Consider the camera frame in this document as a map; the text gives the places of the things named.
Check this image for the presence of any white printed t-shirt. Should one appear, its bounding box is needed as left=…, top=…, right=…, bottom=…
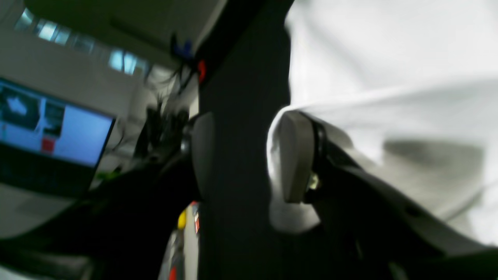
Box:
left=267, top=0, right=497, bottom=246

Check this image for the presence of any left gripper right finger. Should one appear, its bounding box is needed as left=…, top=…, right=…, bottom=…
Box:
left=279, top=110, right=497, bottom=280

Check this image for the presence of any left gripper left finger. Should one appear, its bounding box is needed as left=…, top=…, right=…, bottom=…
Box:
left=1, top=112, right=215, bottom=280

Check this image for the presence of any black table cloth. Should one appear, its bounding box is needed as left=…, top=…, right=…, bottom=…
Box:
left=197, top=0, right=334, bottom=280

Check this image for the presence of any orange black clamp left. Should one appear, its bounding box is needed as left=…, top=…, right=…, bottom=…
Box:
left=197, top=59, right=207, bottom=84

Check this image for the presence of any computer monitor screen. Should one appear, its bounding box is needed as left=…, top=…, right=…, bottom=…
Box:
left=1, top=79, right=115, bottom=168

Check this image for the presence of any blue clamp top left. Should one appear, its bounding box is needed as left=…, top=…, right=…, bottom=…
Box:
left=170, top=34, right=194, bottom=60

